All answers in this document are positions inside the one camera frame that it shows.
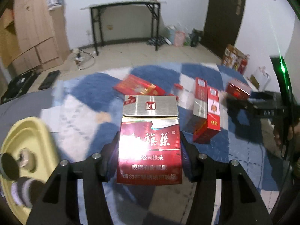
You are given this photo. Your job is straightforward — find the blue and white checkered rug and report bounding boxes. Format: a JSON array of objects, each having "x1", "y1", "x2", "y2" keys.
[{"x1": 28, "y1": 64, "x2": 290, "y2": 224}]

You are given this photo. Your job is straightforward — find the yellow plastic tray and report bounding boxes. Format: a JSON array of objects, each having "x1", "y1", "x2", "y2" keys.
[{"x1": 0, "y1": 116, "x2": 61, "y2": 225}]

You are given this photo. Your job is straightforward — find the black flat pad on floor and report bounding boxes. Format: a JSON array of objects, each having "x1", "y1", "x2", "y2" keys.
[{"x1": 38, "y1": 70, "x2": 61, "y2": 90}]

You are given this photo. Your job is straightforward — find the white power strip with cable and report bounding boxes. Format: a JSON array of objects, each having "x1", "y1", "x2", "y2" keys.
[{"x1": 68, "y1": 48, "x2": 96, "y2": 70}]

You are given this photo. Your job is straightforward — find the black and white foam cylinder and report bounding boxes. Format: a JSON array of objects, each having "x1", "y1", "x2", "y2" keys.
[{"x1": 11, "y1": 177, "x2": 44, "y2": 208}]

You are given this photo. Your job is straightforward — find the dark brown door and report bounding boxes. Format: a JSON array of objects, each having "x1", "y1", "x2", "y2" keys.
[{"x1": 201, "y1": 0, "x2": 246, "y2": 58}]

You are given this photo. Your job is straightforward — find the person's right hand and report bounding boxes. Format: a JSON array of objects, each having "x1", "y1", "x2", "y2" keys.
[{"x1": 272, "y1": 119, "x2": 300, "y2": 169}]

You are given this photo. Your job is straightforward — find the red silver cigarette pack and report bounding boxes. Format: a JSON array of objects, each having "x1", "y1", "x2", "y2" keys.
[{"x1": 116, "y1": 95, "x2": 183, "y2": 185}]

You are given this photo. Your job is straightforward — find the red white cigarette carton 20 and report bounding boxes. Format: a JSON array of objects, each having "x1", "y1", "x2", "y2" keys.
[{"x1": 193, "y1": 86, "x2": 221, "y2": 144}]

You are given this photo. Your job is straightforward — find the grey bed sheet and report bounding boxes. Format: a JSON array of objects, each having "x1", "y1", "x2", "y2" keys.
[{"x1": 0, "y1": 89, "x2": 53, "y2": 145}]

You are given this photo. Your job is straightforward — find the red cigarette box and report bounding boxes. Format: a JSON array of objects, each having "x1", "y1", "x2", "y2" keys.
[{"x1": 113, "y1": 74, "x2": 165, "y2": 95}]

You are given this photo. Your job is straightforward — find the red gift boxes by wall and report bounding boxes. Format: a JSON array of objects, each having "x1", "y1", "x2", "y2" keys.
[{"x1": 222, "y1": 44, "x2": 250, "y2": 75}]

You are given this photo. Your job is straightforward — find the black open case on floor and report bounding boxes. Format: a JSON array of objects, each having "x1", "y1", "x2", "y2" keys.
[{"x1": 1, "y1": 70, "x2": 40, "y2": 104}]

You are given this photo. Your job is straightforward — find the wooden cabinet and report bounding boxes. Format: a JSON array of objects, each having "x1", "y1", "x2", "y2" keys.
[{"x1": 1, "y1": 0, "x2": 70, "y2": 75}]

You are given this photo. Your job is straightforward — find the black folding table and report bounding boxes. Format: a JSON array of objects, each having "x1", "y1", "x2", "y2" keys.
[{"x1": 82, "y1": 0, "x2": 164, "y2": 55}]

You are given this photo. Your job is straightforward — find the red silver long cigarette carton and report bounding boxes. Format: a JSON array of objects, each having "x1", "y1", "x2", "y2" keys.
[{"x1": 193, "y1": 77, "x2": 207, "y2": 119}]

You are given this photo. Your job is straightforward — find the small red cigarette pack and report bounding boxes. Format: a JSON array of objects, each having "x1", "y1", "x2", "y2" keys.
[{"x1": 225, "y1": 79, "x2": 252, "y2": 100}]

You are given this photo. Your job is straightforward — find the bags under table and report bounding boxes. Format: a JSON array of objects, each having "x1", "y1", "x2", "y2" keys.
[{"x1": 147, "y1": 25, "x2": 204, "y2": 47}]

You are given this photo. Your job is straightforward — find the black tape roll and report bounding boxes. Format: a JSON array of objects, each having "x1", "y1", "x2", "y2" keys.
[{"x1": 1, "y1": 153, "x2": 20, "y2": 181}]

